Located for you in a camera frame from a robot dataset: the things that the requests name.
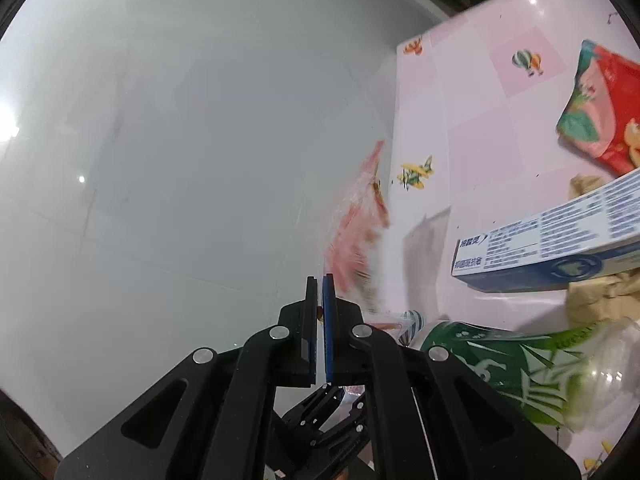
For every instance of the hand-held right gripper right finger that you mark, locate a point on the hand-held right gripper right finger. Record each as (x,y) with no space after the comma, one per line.
(328,330)

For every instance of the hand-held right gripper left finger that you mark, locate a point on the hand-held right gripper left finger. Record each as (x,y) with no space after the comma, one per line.
(300,340)

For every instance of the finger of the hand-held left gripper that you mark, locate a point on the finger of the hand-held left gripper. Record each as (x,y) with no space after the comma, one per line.
(312,405)
(345,430)

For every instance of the clear red-edged wrapper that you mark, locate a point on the clear red-edged wrapper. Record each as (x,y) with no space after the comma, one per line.
(350,240)

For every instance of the green plastic bottle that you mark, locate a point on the green plastic bottle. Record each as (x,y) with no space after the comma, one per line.
(500,365)

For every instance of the blue white toothpaste box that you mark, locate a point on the blue white toothpaste box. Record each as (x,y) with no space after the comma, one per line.
(540,240)

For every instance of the tan paper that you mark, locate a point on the tan paper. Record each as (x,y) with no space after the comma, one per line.
(600,300)

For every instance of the red snack bag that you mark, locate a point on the red snack bag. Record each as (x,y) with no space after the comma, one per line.
(605,105)

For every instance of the printed table cover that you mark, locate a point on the printed table cover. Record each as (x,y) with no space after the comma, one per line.
(475,110)

